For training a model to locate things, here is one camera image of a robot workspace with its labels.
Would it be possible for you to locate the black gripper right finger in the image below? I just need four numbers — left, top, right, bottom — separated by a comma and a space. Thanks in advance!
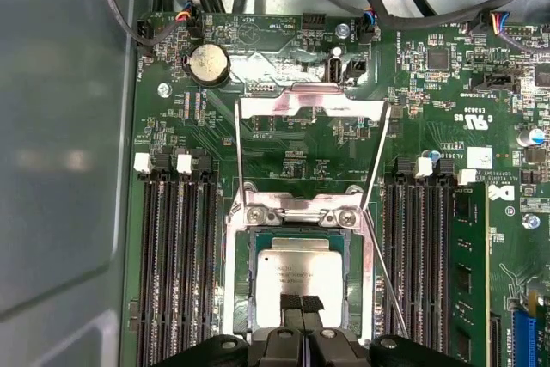
302, 295, 457, 367

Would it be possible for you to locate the metal locking lever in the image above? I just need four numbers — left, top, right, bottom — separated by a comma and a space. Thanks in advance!
362, 207, 409, 339

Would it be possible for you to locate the silver CPU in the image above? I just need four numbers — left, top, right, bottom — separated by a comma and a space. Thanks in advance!
253, 235, 353, 329

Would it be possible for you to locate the blue expansion slot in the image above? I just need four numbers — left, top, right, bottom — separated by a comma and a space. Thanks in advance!
513, 296, 541, 367

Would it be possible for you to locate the green RAM stick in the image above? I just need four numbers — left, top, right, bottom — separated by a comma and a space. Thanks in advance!
449, 180, 492, 367

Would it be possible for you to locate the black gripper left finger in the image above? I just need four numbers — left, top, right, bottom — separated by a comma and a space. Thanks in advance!
162, 292, 308, 367

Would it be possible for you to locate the black RAM slot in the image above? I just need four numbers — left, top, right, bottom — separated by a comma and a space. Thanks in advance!
161, 150, 181, 364
424, 156, 451, 359
195, 150, 220, 339
176, 154, 201, 350
382, 156, 404, 339
402, 156, 425, 343
137, 152, 163, 367

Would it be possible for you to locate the round coin battery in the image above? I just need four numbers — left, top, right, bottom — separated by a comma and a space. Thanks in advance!
182, 41, 233, 88

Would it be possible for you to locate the black expansion slot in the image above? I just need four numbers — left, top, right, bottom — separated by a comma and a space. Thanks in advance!
489, 315, 503, 367

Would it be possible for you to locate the green motherboard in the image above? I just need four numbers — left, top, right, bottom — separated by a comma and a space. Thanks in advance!
131, 9, 550, 367

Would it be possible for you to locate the metal socket cover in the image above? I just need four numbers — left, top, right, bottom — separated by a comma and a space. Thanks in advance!
234, 81, 393, 216

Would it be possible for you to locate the black PC case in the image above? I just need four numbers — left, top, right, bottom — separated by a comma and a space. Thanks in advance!
0, 0, 550, 367

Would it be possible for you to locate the internal USB port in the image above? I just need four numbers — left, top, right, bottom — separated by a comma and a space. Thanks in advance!
328, 45, 346, 83

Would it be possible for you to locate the CPU socket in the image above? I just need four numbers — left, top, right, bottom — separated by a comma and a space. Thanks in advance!
223, 186, 382, 342

